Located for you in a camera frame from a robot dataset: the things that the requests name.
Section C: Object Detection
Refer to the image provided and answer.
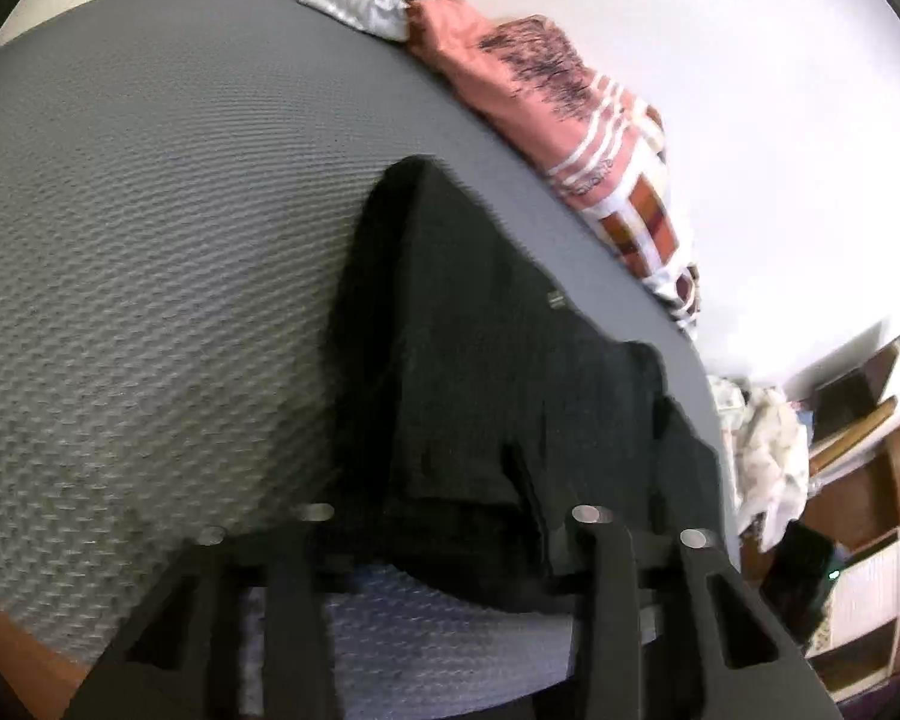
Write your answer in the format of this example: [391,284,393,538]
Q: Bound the light blue striped cloth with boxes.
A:
[298,0,440,42]

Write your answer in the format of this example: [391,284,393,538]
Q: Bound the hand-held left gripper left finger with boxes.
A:
[64,502,346,720]

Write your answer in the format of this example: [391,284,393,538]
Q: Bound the wooden shelf unit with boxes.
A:
[742,334,900,706]

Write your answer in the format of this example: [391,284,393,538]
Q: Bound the black pants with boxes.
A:
[322,154,725,616]

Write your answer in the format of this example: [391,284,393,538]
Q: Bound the orange plaid blanket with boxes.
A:
[405,0,702,342]

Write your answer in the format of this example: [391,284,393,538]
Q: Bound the white paper stack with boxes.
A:
[806,540,900,653]

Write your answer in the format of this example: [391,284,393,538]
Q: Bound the black device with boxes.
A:
[761,521,841,646]

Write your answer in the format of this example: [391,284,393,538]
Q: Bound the white floral cloth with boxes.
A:
[709,375,811,548]

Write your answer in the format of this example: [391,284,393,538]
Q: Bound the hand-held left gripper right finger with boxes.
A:
[566,504,845,720]

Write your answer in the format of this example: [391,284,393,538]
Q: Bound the grey textured bed mat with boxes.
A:
[0,0,743,720]

